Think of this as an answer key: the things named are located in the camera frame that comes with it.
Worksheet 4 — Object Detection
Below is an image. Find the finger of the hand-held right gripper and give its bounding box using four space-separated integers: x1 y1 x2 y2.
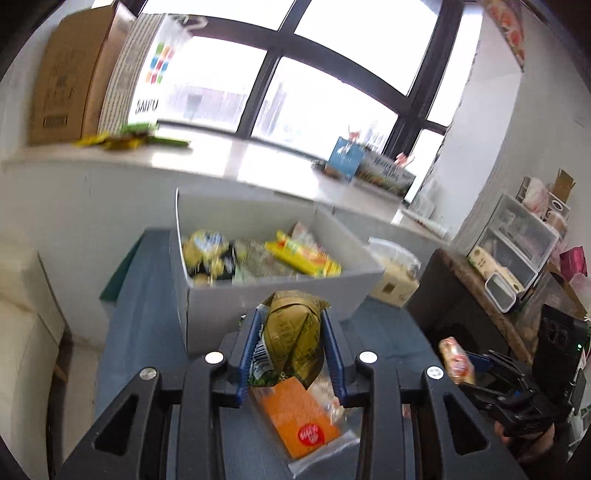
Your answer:
461 382 516 416
465 350 533 394

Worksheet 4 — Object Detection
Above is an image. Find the white printed carton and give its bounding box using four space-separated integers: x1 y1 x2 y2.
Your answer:
98 14 160 132

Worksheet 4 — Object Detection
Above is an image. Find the white cardboard box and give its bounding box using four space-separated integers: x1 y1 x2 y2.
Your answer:
168 187 386 354

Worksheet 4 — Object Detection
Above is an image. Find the small open cardboard box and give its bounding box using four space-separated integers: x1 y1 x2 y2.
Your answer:
551 169 575 204

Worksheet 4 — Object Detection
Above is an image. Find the small orange-print snack packet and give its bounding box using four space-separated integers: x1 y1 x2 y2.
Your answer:
438 337 476 386

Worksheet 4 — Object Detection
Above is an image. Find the long yellow snack packet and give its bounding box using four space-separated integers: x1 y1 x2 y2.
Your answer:
264 229 343 278

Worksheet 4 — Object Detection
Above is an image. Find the orange clear-wrapped snack packet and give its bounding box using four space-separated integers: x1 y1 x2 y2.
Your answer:
252 376 361 476

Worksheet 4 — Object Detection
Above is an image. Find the yellow chips packet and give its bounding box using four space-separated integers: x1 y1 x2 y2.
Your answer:
181 230 232 283

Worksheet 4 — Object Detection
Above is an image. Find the green and white snack packet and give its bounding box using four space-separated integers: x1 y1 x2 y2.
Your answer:
232 239 301 283

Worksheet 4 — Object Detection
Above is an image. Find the pink and white pack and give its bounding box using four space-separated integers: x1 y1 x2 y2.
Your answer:
522 176 552 215

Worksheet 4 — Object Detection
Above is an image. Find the white container dark lid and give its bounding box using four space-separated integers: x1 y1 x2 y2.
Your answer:
485 272 518 313

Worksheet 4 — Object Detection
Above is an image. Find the white shopping bag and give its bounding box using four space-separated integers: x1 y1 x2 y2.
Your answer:
131 13 195 127

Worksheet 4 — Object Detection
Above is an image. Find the landscape-print gift box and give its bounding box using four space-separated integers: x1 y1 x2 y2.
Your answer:
355 150 416 198

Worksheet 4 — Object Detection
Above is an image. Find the beige green tissue pack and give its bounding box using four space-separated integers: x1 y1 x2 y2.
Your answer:
467 244 525 296

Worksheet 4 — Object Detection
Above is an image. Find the person's right hand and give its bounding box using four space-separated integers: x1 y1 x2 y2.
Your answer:
493 418 557 467

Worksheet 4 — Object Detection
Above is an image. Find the white red-print snack packet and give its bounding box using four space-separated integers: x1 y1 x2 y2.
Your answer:
290 222 324 247

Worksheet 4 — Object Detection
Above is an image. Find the wooden side table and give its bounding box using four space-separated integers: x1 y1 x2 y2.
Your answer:
409 249 591 365

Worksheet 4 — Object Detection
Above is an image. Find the blue box on sill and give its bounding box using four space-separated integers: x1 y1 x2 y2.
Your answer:
328 137 365 181

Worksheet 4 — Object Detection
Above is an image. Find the brown cardboard box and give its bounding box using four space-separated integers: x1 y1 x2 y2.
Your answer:
28 4 137 146

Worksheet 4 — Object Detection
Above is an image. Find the black window frame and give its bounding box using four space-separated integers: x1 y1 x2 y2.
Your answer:
124 0 465 160

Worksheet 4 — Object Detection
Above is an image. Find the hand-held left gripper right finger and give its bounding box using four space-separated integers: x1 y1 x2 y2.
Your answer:
321 308 529 480

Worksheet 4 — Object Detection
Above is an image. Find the magenta bag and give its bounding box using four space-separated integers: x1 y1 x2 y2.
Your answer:
560 247 591 287

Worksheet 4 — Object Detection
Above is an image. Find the wall poster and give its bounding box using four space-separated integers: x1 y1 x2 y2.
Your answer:
480 0 527 72

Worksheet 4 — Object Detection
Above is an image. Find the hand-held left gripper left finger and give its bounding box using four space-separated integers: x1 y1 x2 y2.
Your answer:
55 308 264 480

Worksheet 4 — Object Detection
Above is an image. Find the clear plastic drawer unit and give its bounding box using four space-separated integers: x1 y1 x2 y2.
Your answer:
478 191 560 289

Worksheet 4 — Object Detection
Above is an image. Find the pile of green sachets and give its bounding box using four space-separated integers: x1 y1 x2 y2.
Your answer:
74 122 191 151

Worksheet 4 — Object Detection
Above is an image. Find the cream sofa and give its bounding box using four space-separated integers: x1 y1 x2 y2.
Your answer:
0 235 65 462

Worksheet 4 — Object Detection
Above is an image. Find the olive green snack packet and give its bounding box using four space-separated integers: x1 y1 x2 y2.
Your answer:
249 290 329 391

